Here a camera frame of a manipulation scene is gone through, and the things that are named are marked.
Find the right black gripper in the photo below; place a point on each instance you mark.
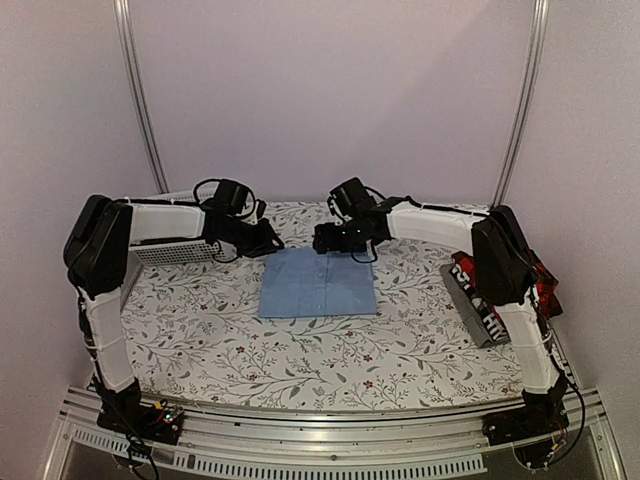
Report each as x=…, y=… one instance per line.
x=326, y=240

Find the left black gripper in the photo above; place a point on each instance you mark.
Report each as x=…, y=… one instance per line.
x=265, y=245

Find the light blue long sleeve shirt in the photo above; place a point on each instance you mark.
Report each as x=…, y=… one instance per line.
x=300, y=283

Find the black shirt white letters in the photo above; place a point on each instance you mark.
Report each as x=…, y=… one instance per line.
x=480, y=310

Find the red black plaid shirt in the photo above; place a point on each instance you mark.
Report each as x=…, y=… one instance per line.
x=463, y=273

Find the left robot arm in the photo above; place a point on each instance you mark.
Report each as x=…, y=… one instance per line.
x=96, y=256

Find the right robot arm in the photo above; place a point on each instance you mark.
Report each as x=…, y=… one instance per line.
x=507, y=274

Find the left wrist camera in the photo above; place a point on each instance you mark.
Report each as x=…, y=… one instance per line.
x=259, y=209

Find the aluminium front rail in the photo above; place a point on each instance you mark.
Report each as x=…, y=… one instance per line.
x=221, y=441

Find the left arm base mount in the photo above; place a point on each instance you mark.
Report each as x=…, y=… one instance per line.
x=123, y=412

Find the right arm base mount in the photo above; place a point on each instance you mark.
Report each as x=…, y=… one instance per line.
x=541, y=415

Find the left aluminium post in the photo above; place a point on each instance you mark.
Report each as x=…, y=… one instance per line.
x=126, y=34

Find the aluminium post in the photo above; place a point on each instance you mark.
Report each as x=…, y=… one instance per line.
x=126, y=34
x=525, y=99

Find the right aluminium post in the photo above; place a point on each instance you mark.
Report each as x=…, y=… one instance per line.
x=525, y=99

